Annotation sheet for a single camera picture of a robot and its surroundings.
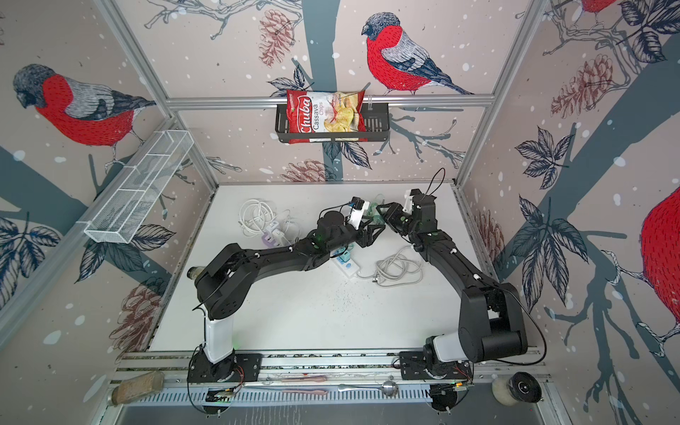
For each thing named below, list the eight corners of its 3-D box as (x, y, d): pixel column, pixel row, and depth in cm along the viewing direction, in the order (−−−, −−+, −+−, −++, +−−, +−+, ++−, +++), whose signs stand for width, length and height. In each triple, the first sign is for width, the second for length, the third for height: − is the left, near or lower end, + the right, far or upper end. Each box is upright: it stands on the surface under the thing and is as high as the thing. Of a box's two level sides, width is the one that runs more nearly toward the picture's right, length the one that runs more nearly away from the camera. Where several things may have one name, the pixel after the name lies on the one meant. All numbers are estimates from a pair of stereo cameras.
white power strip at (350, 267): (349, 278, 93) (349, 275, 91) (332, 260, 97) (332, 257, 96) (359, 269, 95) (359, 266, 93) (341, 253, 99) (341, 250, 98)
